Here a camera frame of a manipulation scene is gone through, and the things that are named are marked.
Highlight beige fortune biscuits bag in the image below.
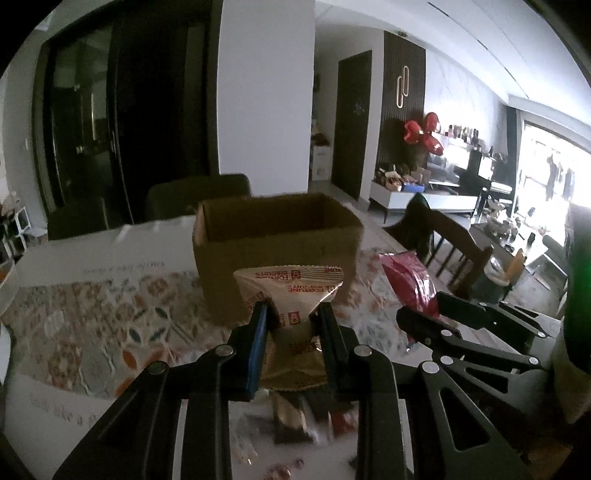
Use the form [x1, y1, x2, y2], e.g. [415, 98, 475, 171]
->
[233, 265, 344, 391]

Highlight patterned floral table mat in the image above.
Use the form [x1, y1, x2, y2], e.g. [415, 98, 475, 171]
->
[1, 250, 409, 398]

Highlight purple foil candy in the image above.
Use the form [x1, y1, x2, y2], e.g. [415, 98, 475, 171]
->
[263, 458, 304, 480]

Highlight black snack bar wrapper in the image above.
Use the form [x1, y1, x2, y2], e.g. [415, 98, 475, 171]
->
[271, 391, 311, 445]

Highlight white low sideboard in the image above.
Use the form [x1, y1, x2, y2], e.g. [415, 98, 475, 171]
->
[368, 178, 480, 225]

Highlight dark wooden chair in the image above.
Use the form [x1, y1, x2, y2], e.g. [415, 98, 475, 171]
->
[385, 193, 493, 300]

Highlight red snack bag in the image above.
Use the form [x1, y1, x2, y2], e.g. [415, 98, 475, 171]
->
[379, 251, 439, 318]

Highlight white wrapped snack bar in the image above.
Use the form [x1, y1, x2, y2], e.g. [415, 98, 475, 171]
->
[229, 416, 259, 465]

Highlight red balloon dog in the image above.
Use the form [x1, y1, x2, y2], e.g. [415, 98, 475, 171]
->
[404, 112, 444, 156]

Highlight brown cardboard box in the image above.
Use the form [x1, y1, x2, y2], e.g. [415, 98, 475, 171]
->
[192, 193, 363, 328]

